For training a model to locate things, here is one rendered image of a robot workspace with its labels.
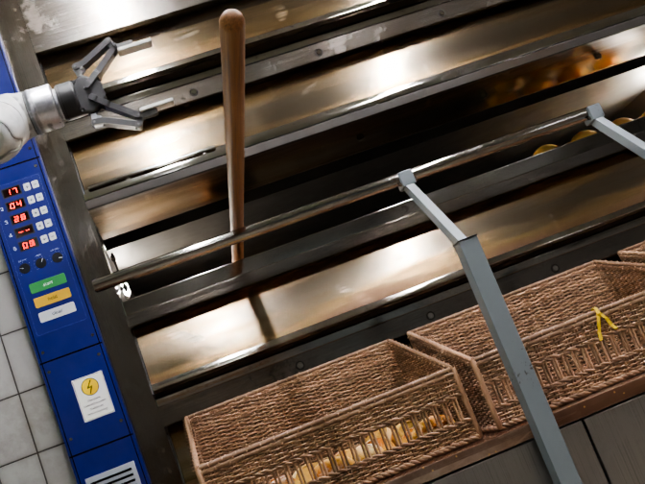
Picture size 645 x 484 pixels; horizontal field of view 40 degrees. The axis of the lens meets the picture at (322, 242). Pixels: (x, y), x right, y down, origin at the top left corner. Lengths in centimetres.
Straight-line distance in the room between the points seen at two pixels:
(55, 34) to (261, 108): 58
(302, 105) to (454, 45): 47
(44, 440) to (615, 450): 131
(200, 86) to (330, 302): 68
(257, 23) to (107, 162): 56
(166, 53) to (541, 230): 111
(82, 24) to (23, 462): 114
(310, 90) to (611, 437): 121
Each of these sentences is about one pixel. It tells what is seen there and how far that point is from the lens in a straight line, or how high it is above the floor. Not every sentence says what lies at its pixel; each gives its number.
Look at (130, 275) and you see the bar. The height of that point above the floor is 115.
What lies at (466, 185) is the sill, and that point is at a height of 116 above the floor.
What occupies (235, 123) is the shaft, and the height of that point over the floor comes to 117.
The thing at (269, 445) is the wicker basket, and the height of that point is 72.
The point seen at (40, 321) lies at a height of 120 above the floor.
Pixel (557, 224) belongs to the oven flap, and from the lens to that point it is 247.
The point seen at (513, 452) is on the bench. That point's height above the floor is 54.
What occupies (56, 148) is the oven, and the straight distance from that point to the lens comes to 243.
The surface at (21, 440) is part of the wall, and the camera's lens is 232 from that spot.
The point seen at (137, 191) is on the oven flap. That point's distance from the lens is 221.
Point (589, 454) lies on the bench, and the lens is 185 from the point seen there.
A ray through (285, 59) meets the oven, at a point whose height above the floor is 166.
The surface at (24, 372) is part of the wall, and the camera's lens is 233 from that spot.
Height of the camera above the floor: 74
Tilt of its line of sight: 10 degrees up
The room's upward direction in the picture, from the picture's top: 21 degrees counter-clockwise
